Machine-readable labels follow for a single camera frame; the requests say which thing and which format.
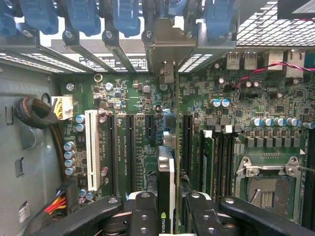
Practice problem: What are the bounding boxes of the white power connector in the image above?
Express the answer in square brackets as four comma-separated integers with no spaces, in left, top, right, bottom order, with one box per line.
[51,95,74,121]

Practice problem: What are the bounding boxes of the black open PC case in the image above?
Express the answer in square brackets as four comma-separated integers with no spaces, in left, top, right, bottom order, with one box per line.
[0,0,315,236]

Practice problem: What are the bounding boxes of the red black twisted wire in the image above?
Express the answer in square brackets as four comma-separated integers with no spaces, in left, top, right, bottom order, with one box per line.
[231,61,315,89]

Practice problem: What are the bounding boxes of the braided power cable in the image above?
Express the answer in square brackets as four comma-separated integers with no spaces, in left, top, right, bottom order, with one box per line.
[13,96,65,189]

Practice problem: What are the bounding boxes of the green RAM stick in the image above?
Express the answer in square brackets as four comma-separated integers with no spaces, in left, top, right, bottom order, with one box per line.
[200,129,215,198]

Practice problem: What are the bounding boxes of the black RAM slot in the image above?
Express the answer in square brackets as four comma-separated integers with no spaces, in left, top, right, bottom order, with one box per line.
[214,134,224,198]
[222,124,235,198]

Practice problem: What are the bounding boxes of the blue card retainer clip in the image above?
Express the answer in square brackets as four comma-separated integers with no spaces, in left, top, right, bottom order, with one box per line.
[65,0,101,37]
[203,0,235,35]
[19,0,59,35]
[0,0,17,38]
[112,0,141,38]

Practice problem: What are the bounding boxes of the red yellow power wires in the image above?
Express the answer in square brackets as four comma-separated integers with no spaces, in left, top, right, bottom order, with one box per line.
[43,181,78,217]

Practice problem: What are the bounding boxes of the white expansion slot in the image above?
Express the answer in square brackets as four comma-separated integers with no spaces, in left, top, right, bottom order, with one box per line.
[84,109,101,193]

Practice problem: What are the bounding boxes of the green motherboard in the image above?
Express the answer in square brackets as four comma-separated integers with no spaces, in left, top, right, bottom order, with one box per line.
[53,56,315,236]

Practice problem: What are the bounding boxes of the black short expansion slot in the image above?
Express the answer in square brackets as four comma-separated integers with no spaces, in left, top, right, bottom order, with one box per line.
[144,115,157,140]

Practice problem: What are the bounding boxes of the black long expansion slot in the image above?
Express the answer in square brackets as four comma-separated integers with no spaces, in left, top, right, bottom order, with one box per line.
[107,115,119,195]
[181,114,193,188]
[125,115,136,193]

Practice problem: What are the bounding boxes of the CPU socket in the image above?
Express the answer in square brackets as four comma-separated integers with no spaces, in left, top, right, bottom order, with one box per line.
[235,154,304,222]

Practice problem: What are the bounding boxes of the metal locking lever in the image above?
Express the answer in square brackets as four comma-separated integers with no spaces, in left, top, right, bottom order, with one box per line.
[246,164,315,177]

